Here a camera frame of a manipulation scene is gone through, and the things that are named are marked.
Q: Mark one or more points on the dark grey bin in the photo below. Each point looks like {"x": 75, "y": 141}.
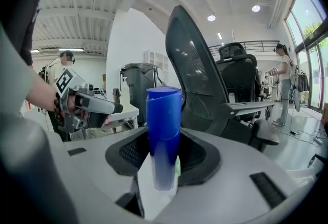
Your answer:
{"x": 143, "y": 82}

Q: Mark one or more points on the black mezzanine railing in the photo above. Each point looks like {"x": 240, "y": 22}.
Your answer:
{"x": 256, "y": 44}

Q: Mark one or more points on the hanging clothes rack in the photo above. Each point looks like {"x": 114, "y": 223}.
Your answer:
{"x": 303, "y": 80}

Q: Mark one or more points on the black mesh office chair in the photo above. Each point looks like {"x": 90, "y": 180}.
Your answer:
{"x": 194, "y": 64}

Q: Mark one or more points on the person's left forearm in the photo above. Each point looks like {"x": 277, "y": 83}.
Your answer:
{"x": 41, "y": 89}

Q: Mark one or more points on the large glass window wall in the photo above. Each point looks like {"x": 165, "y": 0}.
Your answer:
{"x": 310, "y": 38}

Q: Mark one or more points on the brown pouch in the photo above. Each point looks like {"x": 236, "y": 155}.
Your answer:
{"x": 117, "y": 94}

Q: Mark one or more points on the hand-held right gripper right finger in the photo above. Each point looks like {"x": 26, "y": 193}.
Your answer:
{"x": 230, "y": 179}

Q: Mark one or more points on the long ceiling light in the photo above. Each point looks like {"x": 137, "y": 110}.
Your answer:
{"x": 35, "y": 51}
{"x": 71, "y": 49}

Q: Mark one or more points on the person's left hand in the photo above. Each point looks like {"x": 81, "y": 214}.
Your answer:
{"x": 72, "y": 105}

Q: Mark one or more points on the round ceiling light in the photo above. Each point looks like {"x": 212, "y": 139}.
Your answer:
{"x": 256, "y": 8}
{"x": 211, "y": 17}

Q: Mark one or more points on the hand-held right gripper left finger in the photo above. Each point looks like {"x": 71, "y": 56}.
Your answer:
{"x": 97, "y": 166}

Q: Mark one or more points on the black headrest office chair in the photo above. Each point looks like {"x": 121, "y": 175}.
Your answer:
{"x": 238, "y": 77}

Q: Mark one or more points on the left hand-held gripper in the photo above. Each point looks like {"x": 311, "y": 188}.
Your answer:
{"x": 66, "y": 82}

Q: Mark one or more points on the person's black shirt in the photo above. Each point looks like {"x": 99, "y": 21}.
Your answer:
{"x": 23, "y": 25}

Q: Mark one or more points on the white power strip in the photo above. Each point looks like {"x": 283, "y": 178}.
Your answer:
{"x": 318, "y": 140}

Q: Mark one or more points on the white wall cabinet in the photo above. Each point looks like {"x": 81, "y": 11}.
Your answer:
{"x": 156, "y": 59}

